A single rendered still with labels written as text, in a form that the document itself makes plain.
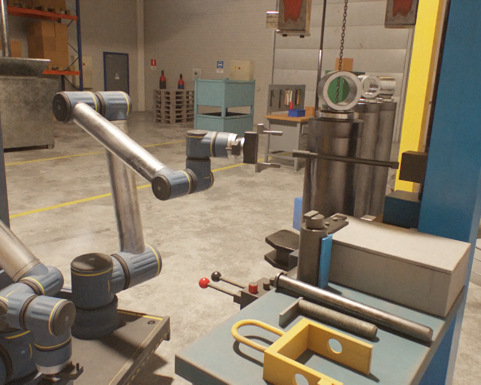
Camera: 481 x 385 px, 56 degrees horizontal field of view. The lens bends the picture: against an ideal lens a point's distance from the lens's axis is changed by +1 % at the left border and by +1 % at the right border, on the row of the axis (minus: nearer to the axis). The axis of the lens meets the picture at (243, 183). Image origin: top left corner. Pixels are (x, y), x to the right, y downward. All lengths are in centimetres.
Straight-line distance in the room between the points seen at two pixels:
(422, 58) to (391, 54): 860
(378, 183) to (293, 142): 455
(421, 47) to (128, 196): 289
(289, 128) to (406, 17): 627
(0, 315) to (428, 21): 377
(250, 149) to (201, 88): 809
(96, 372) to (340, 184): 131
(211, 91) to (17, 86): 368
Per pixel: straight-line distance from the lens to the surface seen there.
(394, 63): 1283
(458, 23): 157
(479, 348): 339
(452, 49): 157
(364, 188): 317
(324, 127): 171
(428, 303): 125
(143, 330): 243
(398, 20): 175
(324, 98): 173
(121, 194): 241
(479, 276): 426
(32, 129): 946
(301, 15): 178
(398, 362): 105
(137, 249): 246
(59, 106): 230
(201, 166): 190
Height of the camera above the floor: 163
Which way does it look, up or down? 14 degrees down
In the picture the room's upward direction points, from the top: 3 degrees clockwise
